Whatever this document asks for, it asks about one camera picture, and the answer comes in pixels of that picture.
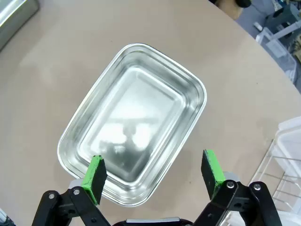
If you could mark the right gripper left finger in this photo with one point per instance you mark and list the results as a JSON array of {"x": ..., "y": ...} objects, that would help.
[{"x": 94, "y": 179}]

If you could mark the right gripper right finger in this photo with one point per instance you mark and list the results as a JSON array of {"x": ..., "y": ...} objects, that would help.
[{"x": 211, "y": 174}]

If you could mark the clear plastic container lid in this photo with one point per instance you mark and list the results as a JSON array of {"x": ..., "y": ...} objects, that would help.
[{"x": 291, "y": 139}]

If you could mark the stainless steel food container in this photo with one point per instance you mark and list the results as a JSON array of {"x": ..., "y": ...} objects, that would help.
[
  {"x": 14, "y": 21},
  {"x": 141, "y": 106}
]

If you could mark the white plastic crate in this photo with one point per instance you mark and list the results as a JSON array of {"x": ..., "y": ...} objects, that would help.
[{"x": 277, "y": 49}]

